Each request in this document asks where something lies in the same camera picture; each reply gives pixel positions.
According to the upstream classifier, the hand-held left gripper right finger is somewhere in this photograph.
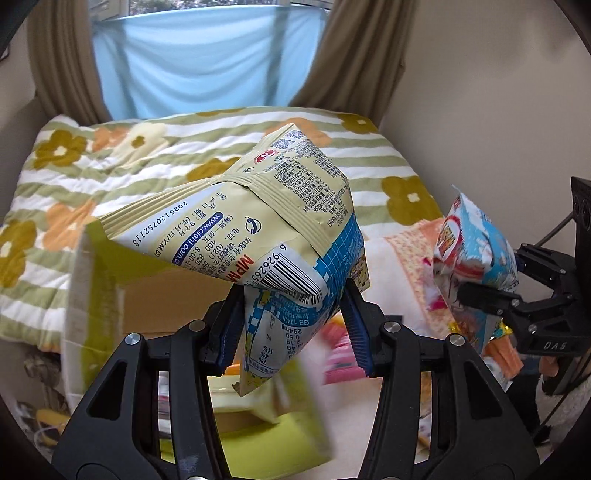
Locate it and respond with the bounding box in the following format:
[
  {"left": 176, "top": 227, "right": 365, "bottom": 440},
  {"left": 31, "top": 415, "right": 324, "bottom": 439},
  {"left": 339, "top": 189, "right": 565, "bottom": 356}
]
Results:
[{"left": 341, "top": 278, "right": 541, "bottom": 480}]

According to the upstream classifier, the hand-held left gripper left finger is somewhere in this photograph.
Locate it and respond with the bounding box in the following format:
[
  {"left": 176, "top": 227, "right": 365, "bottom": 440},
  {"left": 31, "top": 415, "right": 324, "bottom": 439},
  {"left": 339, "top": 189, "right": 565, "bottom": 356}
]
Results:
[{"left": 52, "top": 282, "right": 245, "bottom": 480}]

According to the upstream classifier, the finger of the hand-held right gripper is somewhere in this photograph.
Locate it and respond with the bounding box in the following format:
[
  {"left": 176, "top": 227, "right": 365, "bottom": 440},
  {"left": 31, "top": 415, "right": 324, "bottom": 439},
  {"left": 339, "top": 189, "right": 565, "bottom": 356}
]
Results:
[
  {"left": 514, "top": 242, "right": 574, "bottom": 278},
  {"left": 455, "top": 280, "right": 533, "bottom": 320}
]

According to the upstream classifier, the blue and red snack bag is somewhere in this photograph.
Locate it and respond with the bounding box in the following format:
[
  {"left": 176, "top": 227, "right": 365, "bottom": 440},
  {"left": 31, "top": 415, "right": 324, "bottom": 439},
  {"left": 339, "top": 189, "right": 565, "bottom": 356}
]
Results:
[{"left": 431, "top": 185, "right": 521, "bottom": 357}]

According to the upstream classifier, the cream and blue snack bag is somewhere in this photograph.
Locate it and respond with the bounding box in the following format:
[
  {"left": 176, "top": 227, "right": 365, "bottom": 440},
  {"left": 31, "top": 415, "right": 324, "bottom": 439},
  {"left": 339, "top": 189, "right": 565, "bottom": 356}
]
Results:
[{"left": 99, "top": 122, "right": 372, "bottom": 398}]

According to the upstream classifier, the green-lined cardboard box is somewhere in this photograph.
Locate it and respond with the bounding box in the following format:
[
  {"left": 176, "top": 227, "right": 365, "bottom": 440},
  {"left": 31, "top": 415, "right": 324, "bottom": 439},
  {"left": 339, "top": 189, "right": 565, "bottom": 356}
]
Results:
[{"left": 62, "top": 219, "right": 335, "bottom": 480}]

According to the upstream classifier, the person's right forearm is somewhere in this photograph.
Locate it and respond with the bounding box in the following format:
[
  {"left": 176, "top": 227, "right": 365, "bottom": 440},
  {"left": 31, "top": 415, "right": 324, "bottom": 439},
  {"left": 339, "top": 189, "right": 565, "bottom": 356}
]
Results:
[{"left": 536, "top": 385, "right": 591, "bottom": 446}]

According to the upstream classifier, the person's right hand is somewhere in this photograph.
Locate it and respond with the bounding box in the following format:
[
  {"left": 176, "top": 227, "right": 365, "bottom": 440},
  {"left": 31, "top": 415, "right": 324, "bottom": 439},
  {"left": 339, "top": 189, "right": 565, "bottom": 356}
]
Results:
[{"left": 538, "top": 357, "right": 563, "bottom": 394}]

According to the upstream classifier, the pink snack packet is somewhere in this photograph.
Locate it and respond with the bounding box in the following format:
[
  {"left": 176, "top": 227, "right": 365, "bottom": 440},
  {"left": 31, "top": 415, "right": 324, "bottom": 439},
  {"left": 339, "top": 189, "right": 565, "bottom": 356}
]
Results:
[{"left": 322, "top": 322, "right": 366, "bottom": 385}]

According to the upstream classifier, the orange snack packet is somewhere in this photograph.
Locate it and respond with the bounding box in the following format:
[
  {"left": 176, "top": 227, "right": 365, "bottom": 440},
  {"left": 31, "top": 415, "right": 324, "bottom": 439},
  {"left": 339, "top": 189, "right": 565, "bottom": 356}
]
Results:
[{"left": 482, "top": 323, "right": 526, "bottom": 380}]

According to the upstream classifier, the floral striped quilt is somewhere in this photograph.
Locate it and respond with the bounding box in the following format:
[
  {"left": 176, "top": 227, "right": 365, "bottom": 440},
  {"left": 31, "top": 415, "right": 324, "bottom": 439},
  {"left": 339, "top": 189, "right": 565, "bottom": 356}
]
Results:
[{"left": 0, "top": 107, "right": 445, "bottom": 352}]

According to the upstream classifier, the brown curtain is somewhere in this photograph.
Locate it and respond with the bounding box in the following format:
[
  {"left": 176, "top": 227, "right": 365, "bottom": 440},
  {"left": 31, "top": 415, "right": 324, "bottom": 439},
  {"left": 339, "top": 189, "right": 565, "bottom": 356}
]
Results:
[
  {"left": 27, "top": 0, "right": 112, "bottom": 124},
  {"left": 291, "top": 0, "right": 419, "bottom": 126}
]

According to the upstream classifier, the light blue hanging cloth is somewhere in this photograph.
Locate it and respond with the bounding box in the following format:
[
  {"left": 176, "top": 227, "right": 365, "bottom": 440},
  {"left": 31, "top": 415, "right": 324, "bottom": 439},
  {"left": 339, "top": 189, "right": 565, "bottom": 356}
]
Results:
[{"left": 91, "top": 4, "right": 331, "bottom": 124}]

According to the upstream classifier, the yellow object with cable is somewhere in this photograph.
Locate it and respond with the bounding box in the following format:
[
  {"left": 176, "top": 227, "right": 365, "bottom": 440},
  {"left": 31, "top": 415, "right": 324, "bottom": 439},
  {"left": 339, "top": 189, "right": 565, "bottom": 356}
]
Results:
[{"left": 36, "top": 408, "right": 71, "bottom": 435}]

